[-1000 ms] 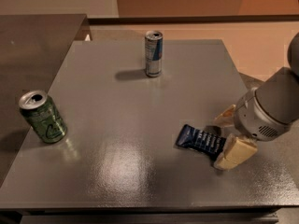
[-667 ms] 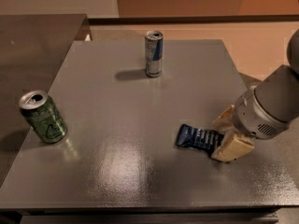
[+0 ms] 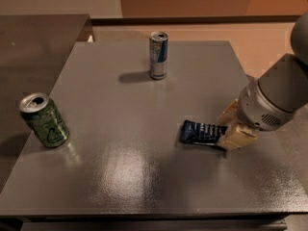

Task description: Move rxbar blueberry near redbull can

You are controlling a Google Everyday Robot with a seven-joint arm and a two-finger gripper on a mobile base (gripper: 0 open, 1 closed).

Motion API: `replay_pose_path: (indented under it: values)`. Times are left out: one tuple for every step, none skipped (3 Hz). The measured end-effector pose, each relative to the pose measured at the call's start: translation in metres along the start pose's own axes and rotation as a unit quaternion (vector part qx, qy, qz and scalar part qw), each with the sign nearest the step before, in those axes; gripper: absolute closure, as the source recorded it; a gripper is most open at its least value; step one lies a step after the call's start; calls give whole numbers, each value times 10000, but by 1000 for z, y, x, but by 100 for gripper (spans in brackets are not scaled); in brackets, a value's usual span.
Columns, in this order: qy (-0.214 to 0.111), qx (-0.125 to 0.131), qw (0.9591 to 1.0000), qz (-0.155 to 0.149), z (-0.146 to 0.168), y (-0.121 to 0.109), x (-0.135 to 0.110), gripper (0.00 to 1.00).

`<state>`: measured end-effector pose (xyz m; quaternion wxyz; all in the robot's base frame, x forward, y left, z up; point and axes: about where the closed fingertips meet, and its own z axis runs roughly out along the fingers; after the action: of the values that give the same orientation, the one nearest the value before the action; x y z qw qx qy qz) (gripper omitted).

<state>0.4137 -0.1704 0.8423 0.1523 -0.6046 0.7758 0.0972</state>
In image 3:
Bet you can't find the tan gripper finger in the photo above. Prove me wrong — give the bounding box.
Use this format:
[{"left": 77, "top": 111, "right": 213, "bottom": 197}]
[
  {"left": 217, "top": 99, "right": 238, "bottom": 126},
  {"left": 217, "top": 123, "right": 258, "bottom": 150}
]

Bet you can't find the silver blue redbull can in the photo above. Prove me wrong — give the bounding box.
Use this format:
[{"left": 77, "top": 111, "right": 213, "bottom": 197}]
[{"left": 149, "top": 32, "right": 168, "bottom": 80}]

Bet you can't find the green soda can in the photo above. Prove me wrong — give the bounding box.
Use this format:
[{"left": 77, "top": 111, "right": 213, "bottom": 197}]
[{"left": 19, "top": 92, "right": 69, "bottom": 148}]

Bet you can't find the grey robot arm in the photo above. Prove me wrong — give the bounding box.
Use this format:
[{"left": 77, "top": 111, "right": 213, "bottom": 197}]
[{"left": 217, "top": 13, "right": 308, "bottom": 150}]

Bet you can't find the dark blue rxbar wrapper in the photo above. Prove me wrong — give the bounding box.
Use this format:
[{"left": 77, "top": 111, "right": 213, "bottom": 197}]
[{"left": 181, "top": 120, "right": 227, "bottom": 145}]

